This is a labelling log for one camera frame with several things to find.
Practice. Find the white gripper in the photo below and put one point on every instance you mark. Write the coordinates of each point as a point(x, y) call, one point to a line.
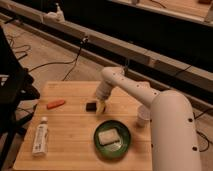
point(103, 92)

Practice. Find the black eraser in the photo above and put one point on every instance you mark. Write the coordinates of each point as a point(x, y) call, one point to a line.
point(92, 106)

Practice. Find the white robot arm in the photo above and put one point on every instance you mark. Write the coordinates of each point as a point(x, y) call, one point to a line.
point(173, 133)

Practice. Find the white sponge block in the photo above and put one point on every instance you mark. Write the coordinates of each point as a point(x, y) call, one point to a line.
point(108, 136)

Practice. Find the green plate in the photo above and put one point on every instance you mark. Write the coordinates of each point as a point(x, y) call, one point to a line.
point(115, 150)

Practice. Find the wooden table board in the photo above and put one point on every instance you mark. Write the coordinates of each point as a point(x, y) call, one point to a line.
point(71, 127)

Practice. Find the orange marker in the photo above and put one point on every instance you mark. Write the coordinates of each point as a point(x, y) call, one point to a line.
point(55, 104)

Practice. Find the white glue bottle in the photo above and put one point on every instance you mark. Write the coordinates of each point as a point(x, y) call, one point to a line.
point(40, 139)

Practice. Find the black chair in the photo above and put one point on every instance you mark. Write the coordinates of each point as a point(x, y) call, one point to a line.
point(16, 85)

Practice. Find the long wooden rail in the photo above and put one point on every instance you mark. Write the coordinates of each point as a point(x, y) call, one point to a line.
point(106, 42)

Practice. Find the white clamp on rail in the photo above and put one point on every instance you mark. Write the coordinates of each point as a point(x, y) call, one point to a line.
point(58, 15)

